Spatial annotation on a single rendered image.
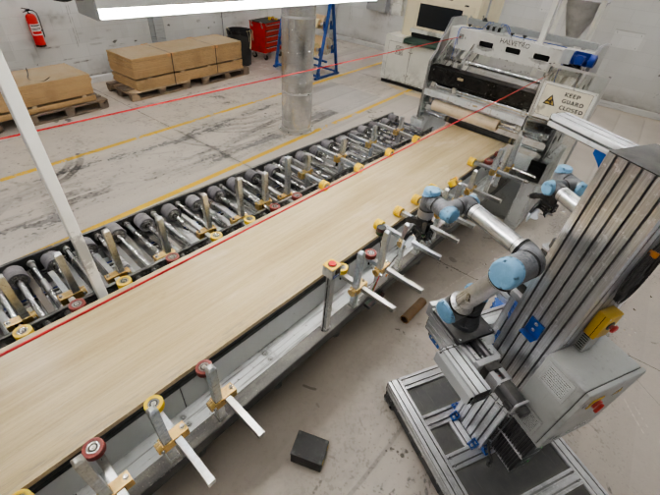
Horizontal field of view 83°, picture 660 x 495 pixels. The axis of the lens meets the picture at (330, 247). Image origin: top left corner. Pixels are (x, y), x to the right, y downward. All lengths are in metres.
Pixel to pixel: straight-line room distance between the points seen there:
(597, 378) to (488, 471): 1.02
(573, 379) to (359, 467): 1.41
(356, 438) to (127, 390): 1.47
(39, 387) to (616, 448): 3.40
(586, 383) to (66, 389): 2.17
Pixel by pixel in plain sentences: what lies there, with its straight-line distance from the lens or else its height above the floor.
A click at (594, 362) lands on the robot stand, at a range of 1.97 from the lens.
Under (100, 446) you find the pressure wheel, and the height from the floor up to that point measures 0.91.
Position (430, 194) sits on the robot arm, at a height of 1.66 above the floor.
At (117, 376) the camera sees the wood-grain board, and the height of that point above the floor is 0.90.
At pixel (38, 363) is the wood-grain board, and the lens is 2.24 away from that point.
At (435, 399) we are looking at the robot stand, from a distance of 2.77.
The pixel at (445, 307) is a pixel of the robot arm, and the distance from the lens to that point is 1.81.
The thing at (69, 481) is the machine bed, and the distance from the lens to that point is 2.09.
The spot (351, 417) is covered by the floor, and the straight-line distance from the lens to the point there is 2.81.
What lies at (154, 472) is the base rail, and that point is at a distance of 2.01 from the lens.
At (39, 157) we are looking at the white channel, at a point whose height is 1.71.
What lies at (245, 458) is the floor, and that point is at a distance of 2.71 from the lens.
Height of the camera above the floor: 2.52
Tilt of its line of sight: 40 degrees down
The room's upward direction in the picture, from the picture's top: 6 degrees clockwise
